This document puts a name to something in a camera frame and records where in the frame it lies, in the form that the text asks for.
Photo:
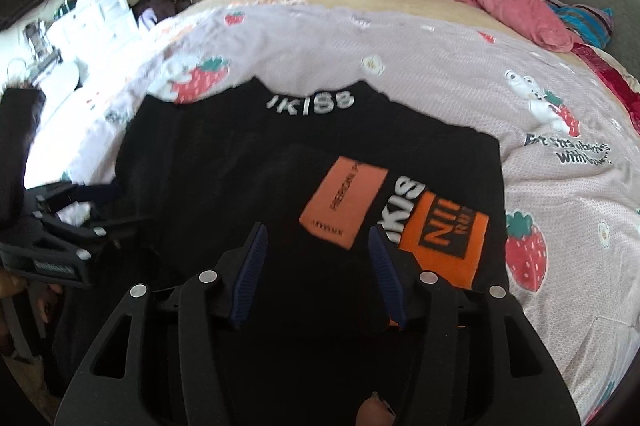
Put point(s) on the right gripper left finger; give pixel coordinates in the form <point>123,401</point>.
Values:
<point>161,356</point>

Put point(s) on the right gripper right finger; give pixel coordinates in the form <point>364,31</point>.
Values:
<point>461,357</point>

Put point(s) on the black IKISS garment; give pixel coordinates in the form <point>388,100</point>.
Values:
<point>318,173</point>

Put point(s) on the person's right hand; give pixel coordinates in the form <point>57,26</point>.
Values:
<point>375,412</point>

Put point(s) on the white drawer cabinet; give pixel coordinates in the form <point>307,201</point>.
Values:
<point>94,32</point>

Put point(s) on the lilac strawberry bed sheet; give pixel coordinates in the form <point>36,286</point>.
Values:
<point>570,168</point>

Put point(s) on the red patterned pillow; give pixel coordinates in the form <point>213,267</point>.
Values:
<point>614,76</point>

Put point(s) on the blue striped pillow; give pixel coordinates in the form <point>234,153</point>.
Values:
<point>595,26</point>

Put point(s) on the beige mattress cover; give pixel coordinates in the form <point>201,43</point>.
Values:
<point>363,38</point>

